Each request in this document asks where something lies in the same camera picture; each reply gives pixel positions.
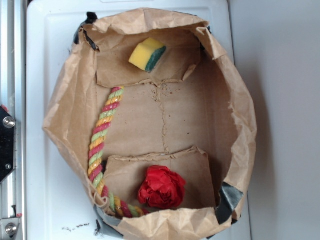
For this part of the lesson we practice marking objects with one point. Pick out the aluminium frame rail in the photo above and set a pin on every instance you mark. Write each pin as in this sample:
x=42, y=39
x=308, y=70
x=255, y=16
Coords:
x=13, y=206

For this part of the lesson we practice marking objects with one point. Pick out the yellow and green sponge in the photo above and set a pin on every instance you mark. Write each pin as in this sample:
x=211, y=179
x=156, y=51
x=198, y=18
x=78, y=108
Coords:
x=147, y=54

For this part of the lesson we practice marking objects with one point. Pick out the white plastic tray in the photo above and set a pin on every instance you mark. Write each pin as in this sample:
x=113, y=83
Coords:
x=58, y=206

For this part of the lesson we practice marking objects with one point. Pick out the crumpled red tissue paper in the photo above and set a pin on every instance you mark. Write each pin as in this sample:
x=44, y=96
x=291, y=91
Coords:
x=162, y=188

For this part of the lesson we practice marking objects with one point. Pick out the brown paper bag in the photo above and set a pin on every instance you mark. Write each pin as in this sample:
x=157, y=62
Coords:
x=192, y=113

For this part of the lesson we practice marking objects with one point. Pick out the black bracket with bolts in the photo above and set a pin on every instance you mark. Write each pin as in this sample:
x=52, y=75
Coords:
x=7, y=143

